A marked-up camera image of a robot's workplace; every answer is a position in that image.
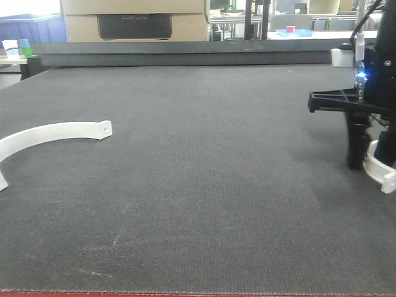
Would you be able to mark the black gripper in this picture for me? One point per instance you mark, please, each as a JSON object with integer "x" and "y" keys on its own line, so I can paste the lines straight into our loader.
{"x": 374, "y": 90}

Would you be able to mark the white curved pipe clamp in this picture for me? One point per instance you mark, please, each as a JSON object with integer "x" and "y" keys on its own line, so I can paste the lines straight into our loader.
{"x": 378, "y": 171}
{"x": 25, "y": 139}

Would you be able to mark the large blue bin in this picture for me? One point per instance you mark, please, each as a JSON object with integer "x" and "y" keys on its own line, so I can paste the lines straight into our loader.
{"x": 36, "y": 28}

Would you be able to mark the white cylinder cap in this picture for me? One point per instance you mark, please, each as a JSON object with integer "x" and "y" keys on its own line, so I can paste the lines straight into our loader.
{"x": 342, "y": 58}

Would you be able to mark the white table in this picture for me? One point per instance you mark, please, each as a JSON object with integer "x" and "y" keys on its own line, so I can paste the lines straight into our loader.
{"x": 322, "y": 35}

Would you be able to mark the blue tray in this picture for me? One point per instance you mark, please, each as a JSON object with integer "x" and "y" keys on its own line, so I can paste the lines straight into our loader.
{"x": 296, "y": 32}

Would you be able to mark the pink cube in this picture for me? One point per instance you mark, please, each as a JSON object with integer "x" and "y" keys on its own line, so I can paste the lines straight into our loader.
{"x": 290, "y": 29}

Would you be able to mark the large cardboard box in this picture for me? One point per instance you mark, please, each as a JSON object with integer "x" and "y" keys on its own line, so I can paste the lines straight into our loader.
{"x": 102, "y": 21}

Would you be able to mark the green and blue cups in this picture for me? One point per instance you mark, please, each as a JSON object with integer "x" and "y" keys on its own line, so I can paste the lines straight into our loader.
{"x": 25, "y": 47}

